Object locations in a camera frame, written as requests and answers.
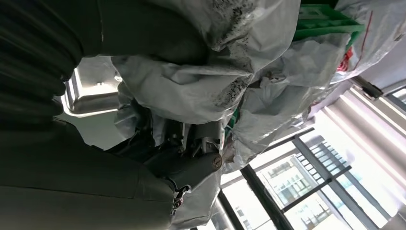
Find white mailer bag red print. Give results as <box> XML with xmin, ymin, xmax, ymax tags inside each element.
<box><xmin>329</xmin><ymin>0</ymin><xmax>406</xmax><ymax>85</ymax></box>

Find steel scale tray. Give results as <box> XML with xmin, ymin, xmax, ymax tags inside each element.
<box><xmin>60</xmin><ymin>56</ymin><xmax>123</xmax><ymax>118</ymax></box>

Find green plastic crate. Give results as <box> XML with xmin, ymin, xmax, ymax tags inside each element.
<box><xmin>292</xmin><ymin>3</ymin><xmax>365</xmax><ymax>51</ymax></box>

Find dark metal window frame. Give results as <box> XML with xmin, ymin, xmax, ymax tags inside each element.
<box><xmin>219</xmin><ymin>126</ymin><xmax>406</xmax><ymax>230</ymax></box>

